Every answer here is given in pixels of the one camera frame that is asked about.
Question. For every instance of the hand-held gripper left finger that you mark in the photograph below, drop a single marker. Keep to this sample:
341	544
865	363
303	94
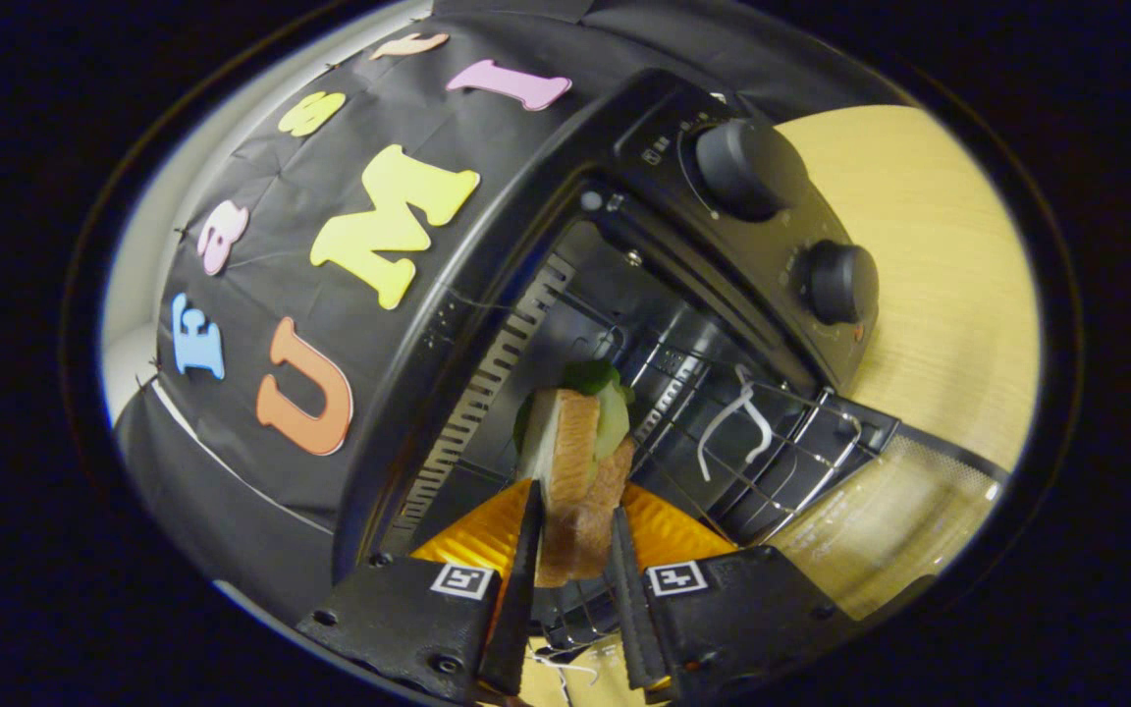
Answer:
526	589

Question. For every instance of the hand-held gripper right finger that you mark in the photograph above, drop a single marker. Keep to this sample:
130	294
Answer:
629	609

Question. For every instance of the sandwich with lettuce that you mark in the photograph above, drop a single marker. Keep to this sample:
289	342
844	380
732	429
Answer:
575	452

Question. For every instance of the black toaster oven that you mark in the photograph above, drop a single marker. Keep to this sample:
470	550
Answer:
752	167

